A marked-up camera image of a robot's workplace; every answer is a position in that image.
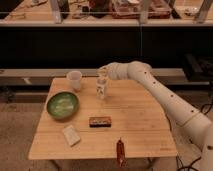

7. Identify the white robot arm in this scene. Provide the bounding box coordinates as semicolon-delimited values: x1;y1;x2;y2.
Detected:
97;61;213;171

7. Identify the white plastic cup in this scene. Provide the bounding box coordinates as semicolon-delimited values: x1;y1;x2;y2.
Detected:
66;70;82;91

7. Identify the brown rectangular sponge block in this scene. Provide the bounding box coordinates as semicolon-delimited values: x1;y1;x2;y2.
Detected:
89;117;111;127

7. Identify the green ceramic bowl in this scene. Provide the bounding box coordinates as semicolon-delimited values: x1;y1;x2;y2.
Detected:
46;92;79;120

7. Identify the wooden folding table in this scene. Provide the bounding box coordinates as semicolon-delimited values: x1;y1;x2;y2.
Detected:
29;77;177;160

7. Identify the long metal shelf rack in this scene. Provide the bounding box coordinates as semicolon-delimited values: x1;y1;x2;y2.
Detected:
0;0;213;77

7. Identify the red chili pepper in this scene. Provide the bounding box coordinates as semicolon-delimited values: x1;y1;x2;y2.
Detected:
116;139;125;166

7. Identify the black cable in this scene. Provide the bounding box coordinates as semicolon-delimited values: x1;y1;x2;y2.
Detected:
175;154;203;171

